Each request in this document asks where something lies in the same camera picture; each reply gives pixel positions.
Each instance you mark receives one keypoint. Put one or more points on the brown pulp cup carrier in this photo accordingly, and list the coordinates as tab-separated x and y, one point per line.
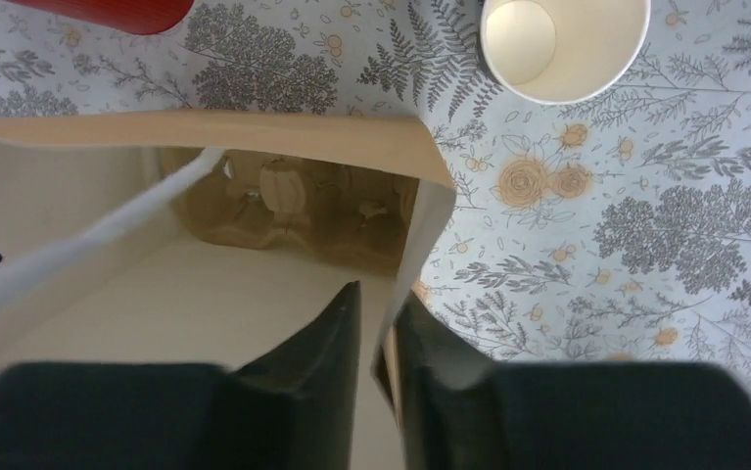
339	213

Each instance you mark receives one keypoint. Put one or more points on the red cup holder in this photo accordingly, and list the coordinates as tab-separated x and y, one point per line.
141	17

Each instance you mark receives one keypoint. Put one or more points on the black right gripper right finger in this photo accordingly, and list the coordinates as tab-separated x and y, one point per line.
460	409

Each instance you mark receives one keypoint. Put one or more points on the floral patterned table mat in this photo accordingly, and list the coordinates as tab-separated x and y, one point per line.
615	227

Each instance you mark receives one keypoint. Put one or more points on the white brown paper bag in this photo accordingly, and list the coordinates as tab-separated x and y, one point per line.
136	287

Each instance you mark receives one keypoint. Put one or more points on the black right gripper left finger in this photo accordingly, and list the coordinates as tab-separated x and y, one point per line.
291	408

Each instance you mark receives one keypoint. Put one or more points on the single black paper cup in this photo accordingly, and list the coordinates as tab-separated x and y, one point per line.
560	52

